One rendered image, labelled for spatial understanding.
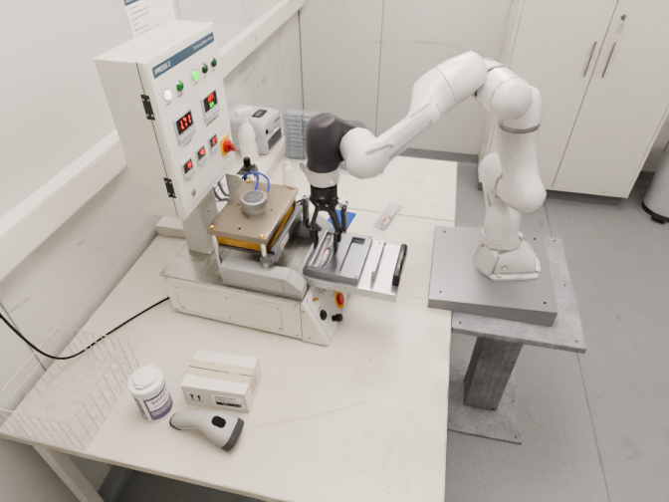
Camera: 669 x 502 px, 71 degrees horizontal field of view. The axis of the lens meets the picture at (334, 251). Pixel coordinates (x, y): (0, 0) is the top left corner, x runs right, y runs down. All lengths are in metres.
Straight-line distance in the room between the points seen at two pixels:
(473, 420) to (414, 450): 0.98
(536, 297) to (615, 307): 1.40
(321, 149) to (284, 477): 0.81
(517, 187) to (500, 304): 0.39
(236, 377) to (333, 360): 0.30
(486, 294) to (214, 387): 0.90
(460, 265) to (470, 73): 0.72
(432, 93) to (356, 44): 2.50
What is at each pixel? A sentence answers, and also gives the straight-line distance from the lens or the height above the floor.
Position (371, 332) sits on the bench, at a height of 0.75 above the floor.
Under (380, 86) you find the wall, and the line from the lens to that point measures 3.73.
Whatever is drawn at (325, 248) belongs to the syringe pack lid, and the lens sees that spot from 1.40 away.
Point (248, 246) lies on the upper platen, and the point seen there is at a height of 1.04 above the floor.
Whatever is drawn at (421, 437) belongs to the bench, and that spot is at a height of 0.75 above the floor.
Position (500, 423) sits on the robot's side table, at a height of 0.01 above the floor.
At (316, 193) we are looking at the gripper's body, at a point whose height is 1.21.
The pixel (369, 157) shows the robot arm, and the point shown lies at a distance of 1.12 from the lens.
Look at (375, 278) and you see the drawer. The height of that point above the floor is 0.97.
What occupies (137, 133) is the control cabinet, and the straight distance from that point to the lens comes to 1.25.
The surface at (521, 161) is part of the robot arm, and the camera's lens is 1.43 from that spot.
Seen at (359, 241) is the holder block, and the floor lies 0.98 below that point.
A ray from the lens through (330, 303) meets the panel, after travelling 1.49.
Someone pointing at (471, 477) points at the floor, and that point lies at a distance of 2.15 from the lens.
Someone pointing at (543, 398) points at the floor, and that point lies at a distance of 2.44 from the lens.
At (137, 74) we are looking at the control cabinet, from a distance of 1.17.
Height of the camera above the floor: 1.90
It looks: 40 degrees down
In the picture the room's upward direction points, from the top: straight up
